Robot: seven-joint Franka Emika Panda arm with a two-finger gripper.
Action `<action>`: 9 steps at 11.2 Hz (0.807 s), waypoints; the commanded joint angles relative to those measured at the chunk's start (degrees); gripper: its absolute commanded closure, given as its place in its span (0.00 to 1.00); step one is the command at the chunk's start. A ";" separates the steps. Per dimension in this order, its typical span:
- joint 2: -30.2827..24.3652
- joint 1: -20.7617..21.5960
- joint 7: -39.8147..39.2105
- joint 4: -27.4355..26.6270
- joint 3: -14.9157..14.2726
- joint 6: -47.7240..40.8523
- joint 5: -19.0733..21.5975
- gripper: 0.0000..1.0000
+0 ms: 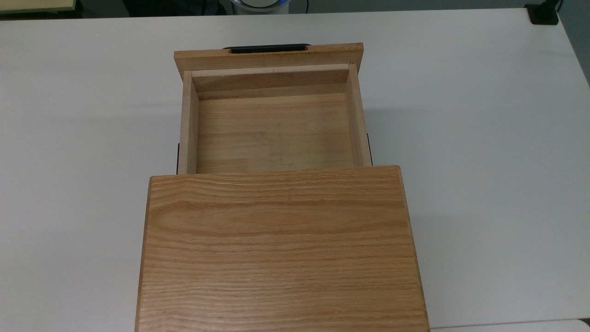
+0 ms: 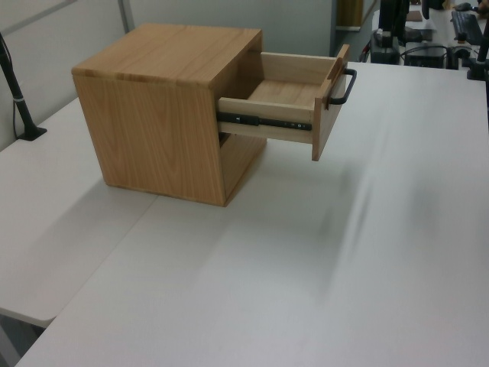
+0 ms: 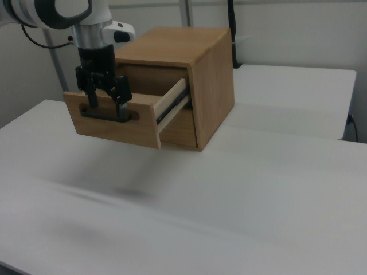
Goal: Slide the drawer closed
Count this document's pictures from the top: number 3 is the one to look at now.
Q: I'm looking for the grey metal frame post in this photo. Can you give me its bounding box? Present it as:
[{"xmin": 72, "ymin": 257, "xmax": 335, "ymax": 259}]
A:
[
  {"xmin": 179, "ymin": 0, "xmax": 192, "ymax": 28},
  {"xmin": 42, "ymin": 27, "xmax": 69, "ymax": 93}
]

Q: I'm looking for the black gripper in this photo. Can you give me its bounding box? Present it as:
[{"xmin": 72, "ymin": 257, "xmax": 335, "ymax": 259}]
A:
[{"xmin": 75, "ymin": 45, "xmax": 133, "ymax": 118}]

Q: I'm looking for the black power cable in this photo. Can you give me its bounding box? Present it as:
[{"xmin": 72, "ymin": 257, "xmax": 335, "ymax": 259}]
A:
[{"xmin": 346, "ymin": 113, "xmax": 360, "ymax": 143}]

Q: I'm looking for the black pole with cable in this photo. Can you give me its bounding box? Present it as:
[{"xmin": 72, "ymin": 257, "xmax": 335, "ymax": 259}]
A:
[{"xmin": 227, "ymin": 0, "xmax": 242, "ymax": 69}]

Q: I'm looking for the wooden cabinet box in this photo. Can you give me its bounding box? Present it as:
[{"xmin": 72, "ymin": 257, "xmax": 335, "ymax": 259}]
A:
[{"xmin": 113, "ymin": 26, "xmax": 236, "ymax": 152}]

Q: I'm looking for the wooden drawer with black handle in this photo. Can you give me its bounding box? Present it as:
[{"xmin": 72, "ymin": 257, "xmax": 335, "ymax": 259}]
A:
[{"xmin": 62, "ymin": 77, "xmax": 191, "ymax": 150}]

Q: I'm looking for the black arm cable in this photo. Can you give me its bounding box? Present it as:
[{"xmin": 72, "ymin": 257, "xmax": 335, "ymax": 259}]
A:
[{"xmin": 19, "ymin": 24, "xmax": 77, "ymax": 49}]

